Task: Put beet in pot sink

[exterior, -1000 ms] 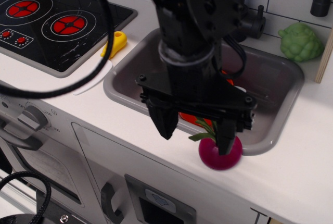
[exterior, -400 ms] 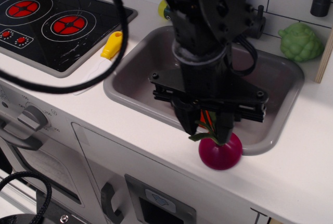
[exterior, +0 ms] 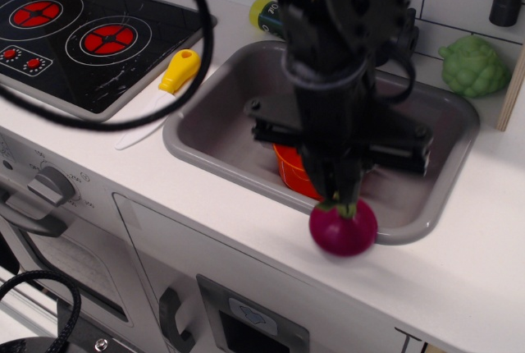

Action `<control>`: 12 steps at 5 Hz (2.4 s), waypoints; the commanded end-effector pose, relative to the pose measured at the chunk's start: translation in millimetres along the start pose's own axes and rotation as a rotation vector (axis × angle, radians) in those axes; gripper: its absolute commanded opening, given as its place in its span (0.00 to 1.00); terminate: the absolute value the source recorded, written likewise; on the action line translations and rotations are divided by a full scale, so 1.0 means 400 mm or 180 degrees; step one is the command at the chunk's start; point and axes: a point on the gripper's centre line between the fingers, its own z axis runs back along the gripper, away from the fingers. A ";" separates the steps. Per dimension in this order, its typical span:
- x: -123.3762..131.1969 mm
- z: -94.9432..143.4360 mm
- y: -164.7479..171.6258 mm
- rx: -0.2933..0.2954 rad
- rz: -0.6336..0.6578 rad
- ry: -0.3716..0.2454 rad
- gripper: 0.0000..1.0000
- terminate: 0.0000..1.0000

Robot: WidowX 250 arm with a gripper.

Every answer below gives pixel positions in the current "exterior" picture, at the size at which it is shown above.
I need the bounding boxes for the green toy artichoke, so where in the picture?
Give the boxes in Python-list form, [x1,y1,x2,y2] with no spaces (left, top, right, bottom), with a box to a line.
[438,35,511,99]

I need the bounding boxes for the white toy oven door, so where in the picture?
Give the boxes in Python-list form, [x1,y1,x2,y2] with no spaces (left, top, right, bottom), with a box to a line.
[1,130,168,352]

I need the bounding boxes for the wooden side panel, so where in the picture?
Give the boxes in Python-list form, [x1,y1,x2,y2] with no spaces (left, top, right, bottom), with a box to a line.
[496,62,524,131]

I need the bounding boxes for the grey toy sink basin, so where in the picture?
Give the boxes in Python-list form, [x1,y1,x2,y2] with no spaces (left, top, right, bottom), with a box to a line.
[163,41,480,245]

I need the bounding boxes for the white toy dishwasher door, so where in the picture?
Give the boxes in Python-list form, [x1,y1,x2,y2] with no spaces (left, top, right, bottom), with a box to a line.
[113,194,428,352]

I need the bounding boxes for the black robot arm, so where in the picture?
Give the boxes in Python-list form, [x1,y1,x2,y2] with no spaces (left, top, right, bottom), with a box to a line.
[195,0,431,204]

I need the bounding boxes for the orange toy pot grey handles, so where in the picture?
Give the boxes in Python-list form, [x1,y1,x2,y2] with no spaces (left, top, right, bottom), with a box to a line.
[272,144,323,201]

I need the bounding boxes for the black cabinet door handle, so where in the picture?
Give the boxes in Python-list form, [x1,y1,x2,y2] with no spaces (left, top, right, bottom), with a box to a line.
[158,287,195,353]

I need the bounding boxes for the black toy stovetop red burners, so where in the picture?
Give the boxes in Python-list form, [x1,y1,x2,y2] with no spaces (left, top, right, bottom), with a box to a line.
[1,0,202,121]

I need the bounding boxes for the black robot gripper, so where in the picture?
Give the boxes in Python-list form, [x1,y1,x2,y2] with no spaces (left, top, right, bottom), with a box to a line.
[244,72,432,204]

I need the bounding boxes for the yellow green toy bottle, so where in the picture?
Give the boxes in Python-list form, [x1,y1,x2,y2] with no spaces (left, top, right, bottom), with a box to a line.
[249,0,285,39]

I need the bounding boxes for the purple toy beet green leaves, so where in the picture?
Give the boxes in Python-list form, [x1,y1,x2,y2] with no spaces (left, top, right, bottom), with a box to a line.
[308,199,378,256]

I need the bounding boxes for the white toy knife yellow handle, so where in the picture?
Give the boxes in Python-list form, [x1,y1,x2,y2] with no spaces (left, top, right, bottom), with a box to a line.
[114,49,201,151]

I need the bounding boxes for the black braided cable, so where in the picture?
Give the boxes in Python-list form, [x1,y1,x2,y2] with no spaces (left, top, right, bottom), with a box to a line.
[0,0,215,132]

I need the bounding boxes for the grey oven knob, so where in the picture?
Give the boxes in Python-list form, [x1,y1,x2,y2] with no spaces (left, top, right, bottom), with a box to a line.
[27,166,75,207]

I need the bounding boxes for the grey oven door handle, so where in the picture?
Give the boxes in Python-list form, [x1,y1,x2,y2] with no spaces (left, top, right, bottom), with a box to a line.
[1,189,67,237]

